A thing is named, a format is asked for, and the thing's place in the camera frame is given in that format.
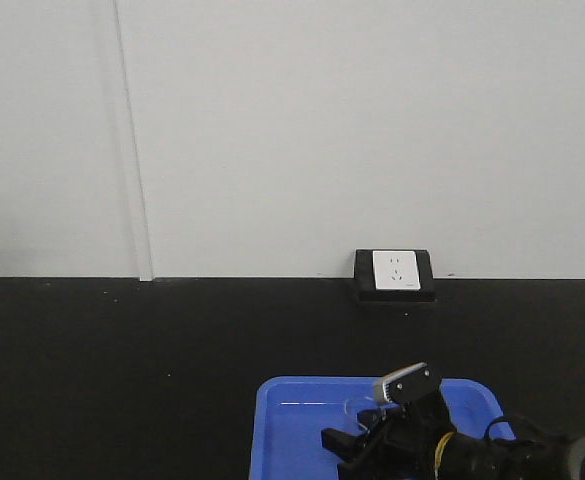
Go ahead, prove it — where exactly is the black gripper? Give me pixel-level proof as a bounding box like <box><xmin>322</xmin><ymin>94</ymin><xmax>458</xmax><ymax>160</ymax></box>
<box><xmin>321</xmin><ymin>391</ymin><xmax>456</xmax><ymax>479</ymax></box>

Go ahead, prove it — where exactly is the clear glass beaker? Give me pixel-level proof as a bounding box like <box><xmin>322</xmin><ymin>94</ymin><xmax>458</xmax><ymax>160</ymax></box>
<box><xmin>343</xmin><ymin>396</ymin><xmax>385</xmax><ymax>434</ymax></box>

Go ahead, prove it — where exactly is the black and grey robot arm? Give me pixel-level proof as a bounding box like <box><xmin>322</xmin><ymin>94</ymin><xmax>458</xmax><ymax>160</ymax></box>
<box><xmin>321</xmin><ymin>391</ymin><xmax>585</xmax><ymax>479</ymax></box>

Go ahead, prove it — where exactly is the blue plastic tray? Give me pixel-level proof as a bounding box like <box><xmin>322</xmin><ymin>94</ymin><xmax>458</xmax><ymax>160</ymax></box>
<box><xmin>248</xmin><ymin>376</ymin><xmax>503</xmax><ymax>479</ymax></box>

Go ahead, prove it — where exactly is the black socket housing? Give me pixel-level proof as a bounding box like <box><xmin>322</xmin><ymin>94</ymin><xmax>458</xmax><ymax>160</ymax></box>
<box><xmin>353</xmin><ymin>249</ymin><xmax>436</xmax><ymax>303</ymax></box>

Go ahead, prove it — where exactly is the white power socket plate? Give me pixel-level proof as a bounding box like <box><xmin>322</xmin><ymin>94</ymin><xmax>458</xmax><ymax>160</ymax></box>
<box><xmin>372</xmin><ymin>250</ymin><xmax>421</xmax><ymax>291</ymax></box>

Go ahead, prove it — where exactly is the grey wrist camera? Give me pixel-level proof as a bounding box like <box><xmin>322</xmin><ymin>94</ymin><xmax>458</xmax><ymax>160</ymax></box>
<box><xmin>372</xmin><ymin>362</ymin><xmax>442</xmax><ymax>406</ymax></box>

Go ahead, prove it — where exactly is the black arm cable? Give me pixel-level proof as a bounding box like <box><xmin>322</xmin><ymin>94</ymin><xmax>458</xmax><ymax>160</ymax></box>
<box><xmin>481</xmin><ymin>412</ymin><xmax>573</xmax><ymax>446</ymax></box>

